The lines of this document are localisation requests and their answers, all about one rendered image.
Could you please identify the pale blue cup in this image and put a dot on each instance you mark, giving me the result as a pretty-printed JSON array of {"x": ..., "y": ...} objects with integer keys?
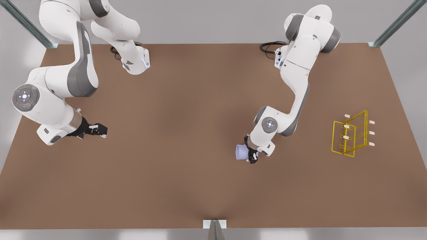
[{"x": 241, "y": 152}]

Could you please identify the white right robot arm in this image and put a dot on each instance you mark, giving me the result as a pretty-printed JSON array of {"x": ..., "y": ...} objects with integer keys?
[{"x": 50, "y": 86}]

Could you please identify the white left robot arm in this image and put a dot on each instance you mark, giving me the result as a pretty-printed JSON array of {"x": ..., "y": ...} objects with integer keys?
[{"x": 300, "y": 63}]

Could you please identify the silver frame post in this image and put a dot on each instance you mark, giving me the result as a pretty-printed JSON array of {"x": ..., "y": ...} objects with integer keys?
[
  {"x": 26, "y": 23},
  {"x": 215, "y": 230},
  {"x": 397, "y": 23}
]

